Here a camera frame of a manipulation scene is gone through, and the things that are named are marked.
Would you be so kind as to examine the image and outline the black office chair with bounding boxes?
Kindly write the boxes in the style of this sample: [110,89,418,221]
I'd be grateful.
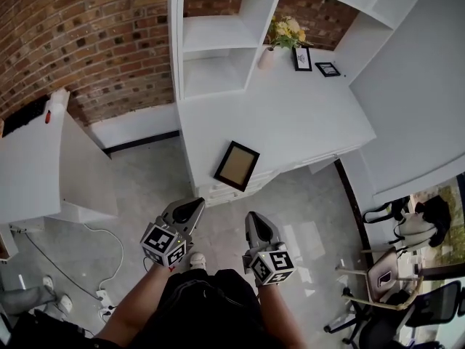
[323,279,463,349]

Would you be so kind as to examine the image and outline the black frame with white print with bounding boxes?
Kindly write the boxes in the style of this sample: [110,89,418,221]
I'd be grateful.
[291,46,313,73]

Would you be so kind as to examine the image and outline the pale pink vase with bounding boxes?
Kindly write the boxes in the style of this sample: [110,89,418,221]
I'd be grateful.
[257,47,275,71]

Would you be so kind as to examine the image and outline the yellow flower bunch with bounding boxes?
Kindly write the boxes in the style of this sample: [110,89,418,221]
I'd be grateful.
[266,15,314,51]

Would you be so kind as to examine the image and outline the person's right forearm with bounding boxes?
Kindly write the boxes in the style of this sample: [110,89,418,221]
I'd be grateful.
[255,281,310,349]

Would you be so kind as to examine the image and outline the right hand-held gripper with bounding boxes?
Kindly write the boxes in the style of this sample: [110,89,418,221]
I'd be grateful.
[241,211,296,289]

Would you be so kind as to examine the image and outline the small black frame dark print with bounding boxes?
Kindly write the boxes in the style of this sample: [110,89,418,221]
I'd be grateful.
[314,61,341,79]

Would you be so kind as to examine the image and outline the white side table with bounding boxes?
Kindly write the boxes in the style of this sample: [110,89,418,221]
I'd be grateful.
[0,88,119,225]

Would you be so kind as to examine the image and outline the person's left forearm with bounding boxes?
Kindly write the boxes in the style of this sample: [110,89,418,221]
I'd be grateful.
[94,263,174,343]

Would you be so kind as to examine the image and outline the white desk with shelves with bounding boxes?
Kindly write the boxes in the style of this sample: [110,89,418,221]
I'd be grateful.
[167,0,465,207]

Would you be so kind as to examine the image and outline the white cable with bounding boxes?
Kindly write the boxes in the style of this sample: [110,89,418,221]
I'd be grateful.
[82,222,125,292]

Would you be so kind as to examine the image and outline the person's black shorts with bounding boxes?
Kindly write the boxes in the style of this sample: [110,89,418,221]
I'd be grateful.
[127,268,305,349]

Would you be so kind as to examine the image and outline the black picture frame brown backing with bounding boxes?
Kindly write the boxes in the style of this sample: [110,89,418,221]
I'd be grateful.
[213,140,261,193]

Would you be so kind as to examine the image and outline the white power strip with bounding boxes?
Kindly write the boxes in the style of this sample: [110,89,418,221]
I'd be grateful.
[94,288,112,320]

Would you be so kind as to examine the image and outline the black keyboard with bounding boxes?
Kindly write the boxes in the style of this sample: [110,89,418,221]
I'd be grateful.
[1,95,51,138]

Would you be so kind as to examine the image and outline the white and black backpack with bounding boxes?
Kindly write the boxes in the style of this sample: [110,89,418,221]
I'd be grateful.
[362,193,453,251]

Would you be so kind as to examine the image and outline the wooden chair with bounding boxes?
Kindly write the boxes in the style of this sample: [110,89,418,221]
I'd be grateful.
[334,244,425,310]

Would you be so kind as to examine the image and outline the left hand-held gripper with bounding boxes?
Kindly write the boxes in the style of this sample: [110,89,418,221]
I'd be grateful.
[139,196,206,269]

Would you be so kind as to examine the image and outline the black cable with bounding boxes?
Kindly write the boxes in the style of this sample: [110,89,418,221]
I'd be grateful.
[9,225,103,305]

